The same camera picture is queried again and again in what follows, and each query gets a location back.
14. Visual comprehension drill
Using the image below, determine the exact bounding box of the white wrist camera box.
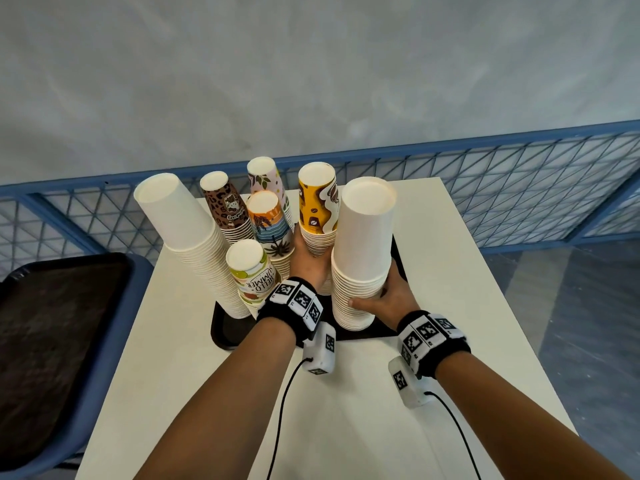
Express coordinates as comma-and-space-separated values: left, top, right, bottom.
302, 322, 337, 375
388, 356, 432, 409

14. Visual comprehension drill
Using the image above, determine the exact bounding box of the pale floral cup stack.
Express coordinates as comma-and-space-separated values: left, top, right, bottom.
247, 156, 294, 230

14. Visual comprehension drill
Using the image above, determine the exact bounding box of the blue plastic cart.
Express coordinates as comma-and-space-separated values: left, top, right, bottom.
0, 253, 155, 480

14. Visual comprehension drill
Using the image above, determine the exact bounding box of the blue wire mesh fence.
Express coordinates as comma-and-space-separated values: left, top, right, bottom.
0, 120, 640, 280

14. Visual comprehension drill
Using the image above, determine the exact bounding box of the person's right forearm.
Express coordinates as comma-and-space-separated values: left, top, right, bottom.
434, 352, 632, 480

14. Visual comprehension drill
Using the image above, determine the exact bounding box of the person's left hand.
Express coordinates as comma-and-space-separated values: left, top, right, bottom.
290, 222, 334, 295

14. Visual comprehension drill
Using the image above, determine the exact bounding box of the black marker wristband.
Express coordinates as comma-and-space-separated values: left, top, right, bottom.
396, 311, 472, 379
256, 277, 325, 345

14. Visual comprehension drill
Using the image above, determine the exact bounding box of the wide plain white cup stack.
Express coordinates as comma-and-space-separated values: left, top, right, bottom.
133, 173, 252, 319

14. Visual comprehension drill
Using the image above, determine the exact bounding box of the tall plain white cup stack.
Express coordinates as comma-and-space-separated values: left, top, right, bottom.
331, 177, 399, 331

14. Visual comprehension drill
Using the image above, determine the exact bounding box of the thin black cable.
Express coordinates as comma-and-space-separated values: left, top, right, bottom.
266, 359, 313, 480
424, 391, 482, 480

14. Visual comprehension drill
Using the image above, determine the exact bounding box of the black plastic tray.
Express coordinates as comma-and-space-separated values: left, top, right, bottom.
210, 235, 408, 351

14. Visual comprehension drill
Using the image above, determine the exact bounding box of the white fruit print cup stack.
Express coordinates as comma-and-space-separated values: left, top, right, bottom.
225, 239, 279, 309

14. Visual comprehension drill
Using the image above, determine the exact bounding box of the dark brown tray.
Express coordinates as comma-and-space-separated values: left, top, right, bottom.
0, 253, 133, 470

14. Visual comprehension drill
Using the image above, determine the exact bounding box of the yellow coffee print cup stack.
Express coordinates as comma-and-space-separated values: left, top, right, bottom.
298, 162, 341, 296

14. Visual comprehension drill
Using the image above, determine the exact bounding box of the person's right hand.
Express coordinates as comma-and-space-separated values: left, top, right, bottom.
348, 260, 421, 330

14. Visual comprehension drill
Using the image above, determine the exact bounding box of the orange palm print cup stack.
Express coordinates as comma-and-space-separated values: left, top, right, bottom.
247, 190, 296, 280

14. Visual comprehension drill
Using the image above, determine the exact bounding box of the person's left forearm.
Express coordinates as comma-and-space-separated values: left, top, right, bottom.
134, 317, 301, 480

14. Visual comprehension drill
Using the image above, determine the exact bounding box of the brown printed cup stack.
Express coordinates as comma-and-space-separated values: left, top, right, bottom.
199, 171, 256, 245

